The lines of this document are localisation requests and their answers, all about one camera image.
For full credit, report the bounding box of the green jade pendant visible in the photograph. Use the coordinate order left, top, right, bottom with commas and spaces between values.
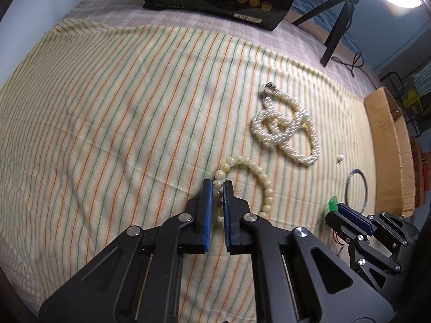
328, 196, 338, 212

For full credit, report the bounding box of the small pearl earring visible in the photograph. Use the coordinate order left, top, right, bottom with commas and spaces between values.
337, 155, 345, 164

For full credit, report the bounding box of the cream bead bracelet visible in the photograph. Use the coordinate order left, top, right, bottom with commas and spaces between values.
213, 155, 276, 225

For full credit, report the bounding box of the cardboard box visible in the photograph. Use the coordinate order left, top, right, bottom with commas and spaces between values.
364, 87, 416, 217

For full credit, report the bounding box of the striped yellow cloth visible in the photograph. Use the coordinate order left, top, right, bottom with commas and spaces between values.
1, 18, 376, 311

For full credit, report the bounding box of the black tripod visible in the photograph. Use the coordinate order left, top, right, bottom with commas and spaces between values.
291, 0, 365, 68

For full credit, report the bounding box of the white pearl necklace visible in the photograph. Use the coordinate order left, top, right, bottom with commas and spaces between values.
251, 82, 322, 167

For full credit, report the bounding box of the black cable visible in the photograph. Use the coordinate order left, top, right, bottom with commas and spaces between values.
331, 50, 365, 78

